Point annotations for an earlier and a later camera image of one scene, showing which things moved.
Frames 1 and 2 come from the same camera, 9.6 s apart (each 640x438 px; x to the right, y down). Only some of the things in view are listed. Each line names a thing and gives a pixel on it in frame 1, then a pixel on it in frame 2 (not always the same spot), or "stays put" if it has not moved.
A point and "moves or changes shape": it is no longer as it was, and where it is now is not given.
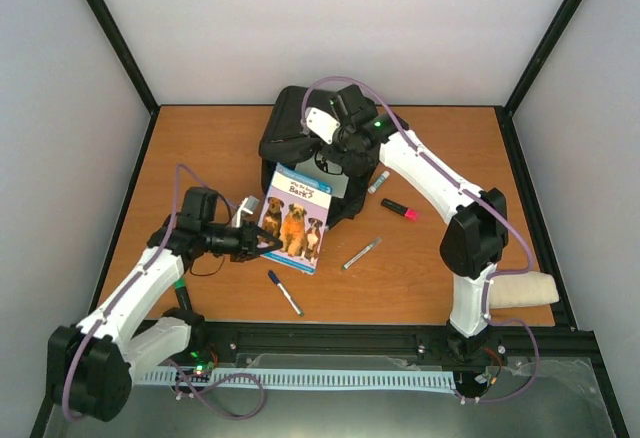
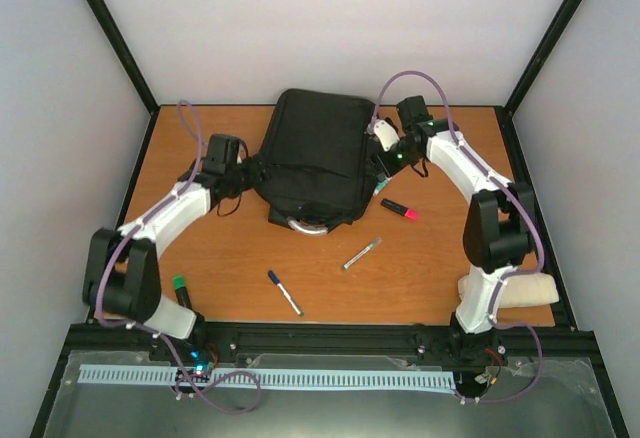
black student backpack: [284, 127] moves or changes shape
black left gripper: [248, 246] → [258, 172]
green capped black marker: [182, 294] stays put
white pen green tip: [376, 242] stays put
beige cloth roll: [522, 289] stays put
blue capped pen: [277, 281] stays put
